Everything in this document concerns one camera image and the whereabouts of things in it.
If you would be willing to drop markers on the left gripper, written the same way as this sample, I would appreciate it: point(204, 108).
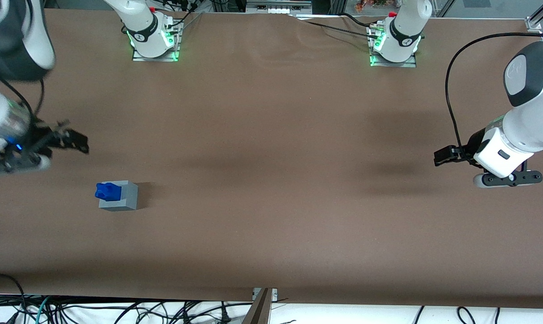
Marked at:
point(475, 143)

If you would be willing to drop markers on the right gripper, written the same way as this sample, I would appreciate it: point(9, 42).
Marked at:
point(41, 136)

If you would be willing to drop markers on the blue plastic insert part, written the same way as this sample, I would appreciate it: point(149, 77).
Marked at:
point(111, 192)

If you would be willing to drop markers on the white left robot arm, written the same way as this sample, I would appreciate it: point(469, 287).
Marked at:
point(536, 121)

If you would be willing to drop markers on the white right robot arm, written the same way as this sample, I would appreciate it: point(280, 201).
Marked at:
point(39, 45)

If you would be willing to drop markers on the gray square base block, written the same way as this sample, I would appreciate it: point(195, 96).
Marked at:
point(129, 198)

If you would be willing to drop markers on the brown table cover sheet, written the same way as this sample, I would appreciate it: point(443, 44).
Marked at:
point(271, 157)

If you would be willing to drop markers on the white electrical device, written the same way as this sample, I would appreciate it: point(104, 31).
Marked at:
point(275, 6)

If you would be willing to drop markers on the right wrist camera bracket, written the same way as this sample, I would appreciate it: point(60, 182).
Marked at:
point(28, 163)

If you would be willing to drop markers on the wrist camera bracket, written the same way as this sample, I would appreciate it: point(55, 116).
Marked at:
point(28, 163)
point(523, 177)

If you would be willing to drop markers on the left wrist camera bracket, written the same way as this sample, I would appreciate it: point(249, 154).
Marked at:
point(523, 177)

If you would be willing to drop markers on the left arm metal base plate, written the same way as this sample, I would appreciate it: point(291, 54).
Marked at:
point(406, 64)

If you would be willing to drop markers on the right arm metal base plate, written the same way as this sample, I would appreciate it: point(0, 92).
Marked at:
point(141, 58)

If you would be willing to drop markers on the aluminium frame profile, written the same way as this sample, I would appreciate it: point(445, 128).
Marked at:
point(534, 22)

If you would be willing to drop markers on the silver table edge bracket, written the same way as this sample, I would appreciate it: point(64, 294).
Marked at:
point(275, 294)

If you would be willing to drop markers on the gray metal post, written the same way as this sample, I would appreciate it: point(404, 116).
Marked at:
point(260, 310)

